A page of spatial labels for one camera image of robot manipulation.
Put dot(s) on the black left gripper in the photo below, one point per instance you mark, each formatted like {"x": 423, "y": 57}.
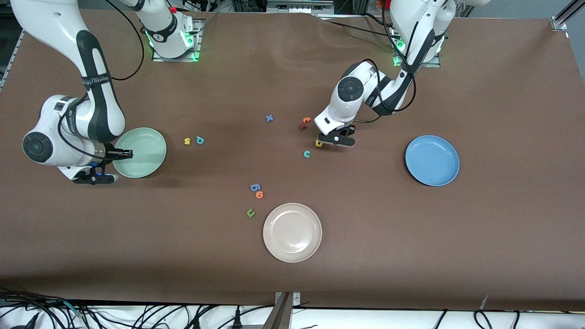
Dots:
{"x": 351, "y": 131}

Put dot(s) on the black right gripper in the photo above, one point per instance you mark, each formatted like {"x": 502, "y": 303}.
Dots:
{"x": 111, "y": 154}

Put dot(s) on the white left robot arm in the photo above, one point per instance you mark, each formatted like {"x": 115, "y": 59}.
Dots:
{"x": 340, "y": 109}

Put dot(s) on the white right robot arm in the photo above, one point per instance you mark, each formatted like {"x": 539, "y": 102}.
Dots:
{"x": 59, "y": 27}

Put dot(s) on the green plate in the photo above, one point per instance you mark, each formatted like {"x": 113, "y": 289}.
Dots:
{"x": 146, "y": 137}

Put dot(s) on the blue plate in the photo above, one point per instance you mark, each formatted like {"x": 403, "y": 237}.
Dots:
{"x": 432, "y": 160}

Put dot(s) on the beige plate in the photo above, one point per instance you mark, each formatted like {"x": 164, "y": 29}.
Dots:
{"x": 292, "y": 233}

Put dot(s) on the grey metal equipment box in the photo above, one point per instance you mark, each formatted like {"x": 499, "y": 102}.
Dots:
{"x": 299, "y": 5}

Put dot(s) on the brown table cover sheet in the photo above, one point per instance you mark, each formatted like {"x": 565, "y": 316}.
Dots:
{"x": 502, "y": 91}

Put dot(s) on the white paper tag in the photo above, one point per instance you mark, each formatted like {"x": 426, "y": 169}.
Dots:
{"x": 484, "y": 302}

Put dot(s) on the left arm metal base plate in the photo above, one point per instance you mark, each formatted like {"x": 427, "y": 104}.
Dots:
{"x": 425, "y": 65}

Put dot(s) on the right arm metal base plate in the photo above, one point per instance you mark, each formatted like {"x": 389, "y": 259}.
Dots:
{"x": 176, "y": 59}

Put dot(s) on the aluminium frame profile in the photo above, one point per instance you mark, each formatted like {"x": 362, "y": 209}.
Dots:
{"x": 11, "y": 59}
{"x": 564, "y": 13}

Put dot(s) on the aluminium profile with bracket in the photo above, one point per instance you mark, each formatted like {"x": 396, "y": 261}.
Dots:
{"x": 283, "y": 315}

